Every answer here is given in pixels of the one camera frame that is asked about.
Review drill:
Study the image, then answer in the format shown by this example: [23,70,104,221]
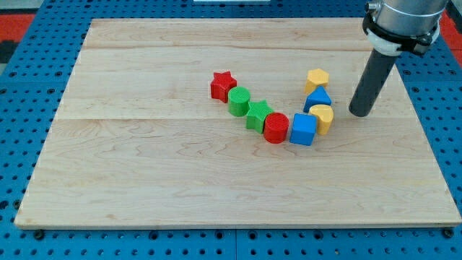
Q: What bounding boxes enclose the blue triangle block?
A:
[303,86,332,113]

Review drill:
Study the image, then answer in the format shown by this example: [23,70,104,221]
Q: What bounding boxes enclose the blue cube block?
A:
[289,113,317,146]

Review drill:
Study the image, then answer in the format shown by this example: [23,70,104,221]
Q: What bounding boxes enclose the yellow heart block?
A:
[308,105,334,135]

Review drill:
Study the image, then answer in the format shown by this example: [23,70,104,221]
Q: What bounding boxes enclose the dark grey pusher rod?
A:
[349,49,397,117]

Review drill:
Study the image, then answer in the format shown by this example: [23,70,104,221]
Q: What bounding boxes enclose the red cylinder block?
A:
[263,113,289,144]

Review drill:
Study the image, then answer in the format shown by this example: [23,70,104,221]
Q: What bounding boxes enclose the red star block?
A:
[210,71,237,103]

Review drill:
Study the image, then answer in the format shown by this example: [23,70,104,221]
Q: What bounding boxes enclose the green cylinder block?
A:
[228,87,250,117]

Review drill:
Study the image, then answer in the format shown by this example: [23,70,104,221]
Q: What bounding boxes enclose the yellow pentagon block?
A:
[304,69,329,95]

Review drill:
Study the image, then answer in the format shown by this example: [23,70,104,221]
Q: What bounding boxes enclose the green star block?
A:
[245,100,274,134]

